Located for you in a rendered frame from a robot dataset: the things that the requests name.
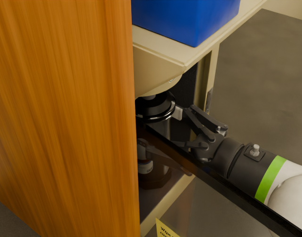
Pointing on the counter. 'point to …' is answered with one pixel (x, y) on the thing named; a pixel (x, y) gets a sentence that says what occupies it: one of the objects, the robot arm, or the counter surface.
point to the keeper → (208, 100)
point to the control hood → (177, 50)
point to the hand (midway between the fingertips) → (151, 118)
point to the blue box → (184, 18)
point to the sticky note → (164, 230)
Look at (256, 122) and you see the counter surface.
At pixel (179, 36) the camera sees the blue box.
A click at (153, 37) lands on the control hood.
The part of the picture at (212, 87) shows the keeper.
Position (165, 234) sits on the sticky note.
